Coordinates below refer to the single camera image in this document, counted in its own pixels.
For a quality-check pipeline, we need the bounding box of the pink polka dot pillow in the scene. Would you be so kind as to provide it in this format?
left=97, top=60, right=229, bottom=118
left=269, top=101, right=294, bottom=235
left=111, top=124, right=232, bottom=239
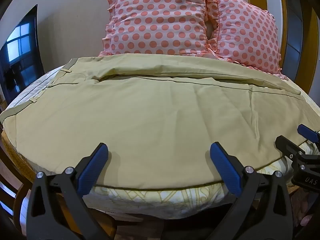
left=205, top=0, right=288, bottom=79
left=99, top=0, right=222, bottom=57

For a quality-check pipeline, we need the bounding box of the person's right hand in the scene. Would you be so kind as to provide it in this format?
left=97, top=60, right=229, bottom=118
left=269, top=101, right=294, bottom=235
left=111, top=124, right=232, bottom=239
left=297, top=189, right=318, bottom=230

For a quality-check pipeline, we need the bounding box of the beige duvet cover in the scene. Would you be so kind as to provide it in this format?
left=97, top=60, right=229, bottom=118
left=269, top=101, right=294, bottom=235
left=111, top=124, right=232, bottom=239
left=0, top=54, right=310, bottom=189

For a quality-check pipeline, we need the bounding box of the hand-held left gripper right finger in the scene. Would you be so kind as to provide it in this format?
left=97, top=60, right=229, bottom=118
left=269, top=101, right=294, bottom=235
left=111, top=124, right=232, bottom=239
left=207, top=142, right=296, bottom=240

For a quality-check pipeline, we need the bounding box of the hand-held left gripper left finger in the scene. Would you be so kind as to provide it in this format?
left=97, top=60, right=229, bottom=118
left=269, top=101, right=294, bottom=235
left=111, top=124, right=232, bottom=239
left=26, top=143, right=109, bottom=240

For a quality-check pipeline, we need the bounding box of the dark wooden chair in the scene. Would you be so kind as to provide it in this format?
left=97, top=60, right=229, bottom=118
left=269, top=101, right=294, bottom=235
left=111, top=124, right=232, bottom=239
left=0, top=140, right=34, bottom=233

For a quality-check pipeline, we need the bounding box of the black television screen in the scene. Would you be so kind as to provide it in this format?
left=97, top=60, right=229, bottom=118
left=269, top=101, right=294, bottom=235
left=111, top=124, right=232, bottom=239
left=0, top=4, right=40, bottom=105

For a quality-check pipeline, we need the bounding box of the yellow wooden frame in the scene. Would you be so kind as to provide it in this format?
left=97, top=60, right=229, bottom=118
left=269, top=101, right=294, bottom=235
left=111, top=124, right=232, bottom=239
left=246, top=0, right=320, bottom=95

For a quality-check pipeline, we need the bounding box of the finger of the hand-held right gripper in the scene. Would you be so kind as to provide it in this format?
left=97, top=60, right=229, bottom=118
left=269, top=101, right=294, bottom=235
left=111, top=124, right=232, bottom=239
left=275, top=135, right=307, bottom=161
left=297, top=124, right=320, bottom=144

